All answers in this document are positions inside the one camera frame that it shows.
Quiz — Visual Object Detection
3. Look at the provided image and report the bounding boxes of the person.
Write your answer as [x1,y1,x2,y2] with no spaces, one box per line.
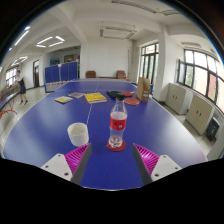
[15,69,29,106]

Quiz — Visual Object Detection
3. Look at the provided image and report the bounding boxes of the black paddle case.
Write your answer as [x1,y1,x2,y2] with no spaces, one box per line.
[106,90,123,99]

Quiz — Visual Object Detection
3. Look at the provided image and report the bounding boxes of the tall dark-framed window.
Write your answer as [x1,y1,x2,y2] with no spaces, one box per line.
[139,42,160,84]

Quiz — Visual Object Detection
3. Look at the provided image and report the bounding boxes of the clear red-labelled drink bottle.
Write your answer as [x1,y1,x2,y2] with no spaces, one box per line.
[108,93,129,149]

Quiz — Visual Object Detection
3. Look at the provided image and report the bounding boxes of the thin brown booklet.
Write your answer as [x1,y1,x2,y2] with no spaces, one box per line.
[67,91,86,99]

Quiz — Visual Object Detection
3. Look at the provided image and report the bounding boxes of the blue folded partition boards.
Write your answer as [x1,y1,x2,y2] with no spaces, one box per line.
[44,61,80,93]

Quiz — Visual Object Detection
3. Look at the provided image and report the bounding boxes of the ceiling lights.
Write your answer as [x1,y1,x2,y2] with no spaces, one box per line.
[10,26,66,67]

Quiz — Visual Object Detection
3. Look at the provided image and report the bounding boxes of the wide dark-framed window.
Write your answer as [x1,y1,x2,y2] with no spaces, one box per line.
[177,49,224,113]

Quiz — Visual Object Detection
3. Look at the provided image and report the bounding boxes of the beige two-door cabinet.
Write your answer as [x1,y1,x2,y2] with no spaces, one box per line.
[185,94,215,136]
[165,82,193,115]

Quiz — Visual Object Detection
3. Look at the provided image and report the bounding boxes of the red table tennis paddle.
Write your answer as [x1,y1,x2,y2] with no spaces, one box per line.
[124,97,141,106]
[120,91,136,98]

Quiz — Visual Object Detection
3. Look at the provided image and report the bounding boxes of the white cup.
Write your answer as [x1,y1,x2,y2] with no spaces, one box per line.
[66,122,90,148]

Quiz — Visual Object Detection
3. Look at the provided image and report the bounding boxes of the dark door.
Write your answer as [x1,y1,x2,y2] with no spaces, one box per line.
[32,59,41,88]

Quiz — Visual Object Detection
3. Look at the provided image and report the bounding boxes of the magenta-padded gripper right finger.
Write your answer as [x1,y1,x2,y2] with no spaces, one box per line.
[132,143,183,186]

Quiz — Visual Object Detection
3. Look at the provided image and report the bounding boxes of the small yellow and blue book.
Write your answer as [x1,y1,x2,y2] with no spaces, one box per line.
[54,95,74,105]

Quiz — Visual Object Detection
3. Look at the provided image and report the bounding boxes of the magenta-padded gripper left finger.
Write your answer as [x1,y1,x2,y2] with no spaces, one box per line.
[40,142,93,186]

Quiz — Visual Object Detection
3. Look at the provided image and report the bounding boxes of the black bin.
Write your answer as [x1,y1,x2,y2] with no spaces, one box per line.
[205,116,221,143]

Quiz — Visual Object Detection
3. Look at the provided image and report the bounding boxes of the brown chair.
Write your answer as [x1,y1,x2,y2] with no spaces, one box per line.
[85,70,97,79]
[115,70,128,80]

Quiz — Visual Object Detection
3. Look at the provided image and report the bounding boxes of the ceiling air conditioner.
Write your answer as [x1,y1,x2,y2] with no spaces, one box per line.
[99,26,138,41]

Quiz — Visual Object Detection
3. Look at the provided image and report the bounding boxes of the brown cardboard box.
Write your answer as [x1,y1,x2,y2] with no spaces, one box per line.
[136,77,152,103]

